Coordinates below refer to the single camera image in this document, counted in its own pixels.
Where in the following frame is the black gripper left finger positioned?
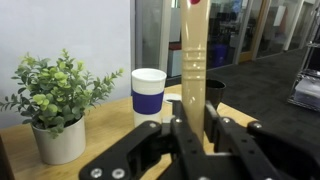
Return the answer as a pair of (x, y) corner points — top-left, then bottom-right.
(78, 101), (213, 180)

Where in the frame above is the red black microwave oven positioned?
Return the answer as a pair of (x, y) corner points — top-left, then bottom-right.
(0, 136), (15, 180)

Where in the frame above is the small potted green plant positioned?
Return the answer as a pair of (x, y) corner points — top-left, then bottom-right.
(1, 50), (123, 165)

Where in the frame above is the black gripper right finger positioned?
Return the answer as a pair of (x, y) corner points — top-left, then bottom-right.
(205, 101), (320, 180)

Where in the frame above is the beige plastic spoon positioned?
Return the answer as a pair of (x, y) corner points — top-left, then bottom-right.
(180, 0), (210, 143)

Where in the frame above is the white round lid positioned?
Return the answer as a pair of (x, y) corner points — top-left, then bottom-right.
(163, 93), (182, 104)

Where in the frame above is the white cup blue band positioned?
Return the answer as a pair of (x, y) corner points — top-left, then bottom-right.
(131, 68), (167, 127)

